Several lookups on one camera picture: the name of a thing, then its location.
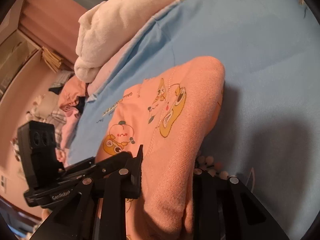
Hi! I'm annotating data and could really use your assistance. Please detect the wooden shelf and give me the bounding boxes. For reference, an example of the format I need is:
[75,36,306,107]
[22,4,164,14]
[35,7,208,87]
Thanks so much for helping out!
[0,29,42,95]

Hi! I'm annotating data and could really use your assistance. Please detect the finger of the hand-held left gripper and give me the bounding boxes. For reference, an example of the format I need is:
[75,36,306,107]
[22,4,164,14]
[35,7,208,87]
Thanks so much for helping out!
[75,152,135,181]

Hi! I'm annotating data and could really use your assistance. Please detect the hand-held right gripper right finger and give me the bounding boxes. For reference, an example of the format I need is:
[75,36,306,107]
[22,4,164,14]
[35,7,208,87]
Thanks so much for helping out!
[193,168,290,240]

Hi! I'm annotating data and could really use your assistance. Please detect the orange cartoon print shirt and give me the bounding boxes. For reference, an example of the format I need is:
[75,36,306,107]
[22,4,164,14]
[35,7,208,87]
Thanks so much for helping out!
[95,56,225,240]

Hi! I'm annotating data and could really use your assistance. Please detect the white plush goose toy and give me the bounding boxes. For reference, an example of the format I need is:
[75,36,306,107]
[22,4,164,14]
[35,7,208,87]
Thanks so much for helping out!
[74,0,193,83]

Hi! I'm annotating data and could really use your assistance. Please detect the yellow fringed hanging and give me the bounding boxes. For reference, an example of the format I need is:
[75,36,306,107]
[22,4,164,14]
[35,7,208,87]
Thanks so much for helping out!
[40,45,66,73]

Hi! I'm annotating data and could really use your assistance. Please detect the blue floral blanket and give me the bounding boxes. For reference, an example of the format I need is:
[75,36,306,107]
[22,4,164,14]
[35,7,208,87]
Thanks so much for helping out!
[65,0,315,240]

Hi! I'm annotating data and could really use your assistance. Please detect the small white plush toys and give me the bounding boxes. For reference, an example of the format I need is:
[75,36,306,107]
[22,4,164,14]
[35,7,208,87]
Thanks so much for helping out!
[25,94,52,120]

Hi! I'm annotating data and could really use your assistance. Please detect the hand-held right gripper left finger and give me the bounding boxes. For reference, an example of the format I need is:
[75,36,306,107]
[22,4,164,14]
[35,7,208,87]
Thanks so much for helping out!
[32,144,145,240]

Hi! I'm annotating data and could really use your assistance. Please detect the navy cloth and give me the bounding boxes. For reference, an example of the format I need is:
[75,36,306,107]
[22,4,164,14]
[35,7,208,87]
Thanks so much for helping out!
[75,95,88,114]

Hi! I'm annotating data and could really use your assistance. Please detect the pink curtain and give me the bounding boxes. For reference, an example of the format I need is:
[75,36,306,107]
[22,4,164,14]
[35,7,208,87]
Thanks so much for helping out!
[19,0,87,67]

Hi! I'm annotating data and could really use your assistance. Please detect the light pink folded garment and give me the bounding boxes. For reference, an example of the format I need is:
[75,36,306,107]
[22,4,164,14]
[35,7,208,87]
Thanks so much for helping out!
[55,110,82,162]

